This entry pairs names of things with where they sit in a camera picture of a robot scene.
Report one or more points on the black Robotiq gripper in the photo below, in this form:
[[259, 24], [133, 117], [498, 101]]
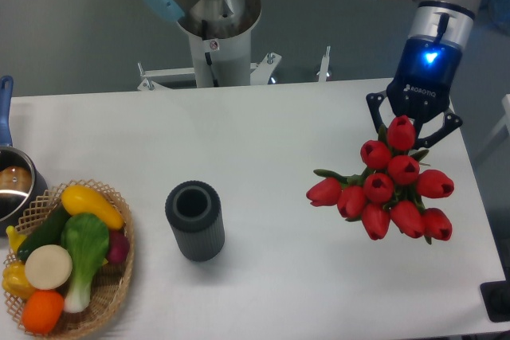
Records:
[[420, 90]]

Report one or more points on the red tulip bouquet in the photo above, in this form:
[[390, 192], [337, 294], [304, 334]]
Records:
[[391, 189]]

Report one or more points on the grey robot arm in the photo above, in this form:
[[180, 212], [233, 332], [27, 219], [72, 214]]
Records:
[[219, 33]]

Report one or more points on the dark grey ribbed vase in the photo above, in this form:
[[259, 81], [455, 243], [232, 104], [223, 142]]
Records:
[[194, 212]]

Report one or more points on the black device at table edge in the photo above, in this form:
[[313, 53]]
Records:
[[496, 300]]

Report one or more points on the purple red onion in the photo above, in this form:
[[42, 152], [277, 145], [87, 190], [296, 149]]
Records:
[[119, 247]]

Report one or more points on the yellow squash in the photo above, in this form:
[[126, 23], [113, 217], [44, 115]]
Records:
[[78, 199]]

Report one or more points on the green bok choy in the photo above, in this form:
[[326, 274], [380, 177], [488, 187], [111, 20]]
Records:
[[86, 239]]

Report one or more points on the green cucumber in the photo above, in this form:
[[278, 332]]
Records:
[[48, 232]]

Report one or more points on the cream round radish slice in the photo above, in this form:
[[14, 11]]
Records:
[[48, 267]]

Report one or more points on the yellow banana tip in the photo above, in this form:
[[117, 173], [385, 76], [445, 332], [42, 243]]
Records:
[[15, 238]]

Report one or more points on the orange fruit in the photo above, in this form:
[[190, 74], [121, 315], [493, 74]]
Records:
[[42, 311]]

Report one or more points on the yellow bell pepper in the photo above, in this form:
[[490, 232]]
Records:
[[15, 282]]

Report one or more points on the white metal base frame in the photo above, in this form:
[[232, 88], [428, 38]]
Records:
[[260, 73]]

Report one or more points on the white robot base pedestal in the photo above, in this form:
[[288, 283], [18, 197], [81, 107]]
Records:
[[221, 62]]

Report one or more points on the blue handled saucepan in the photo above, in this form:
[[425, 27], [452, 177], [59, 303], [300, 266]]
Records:
[[21, 182]]

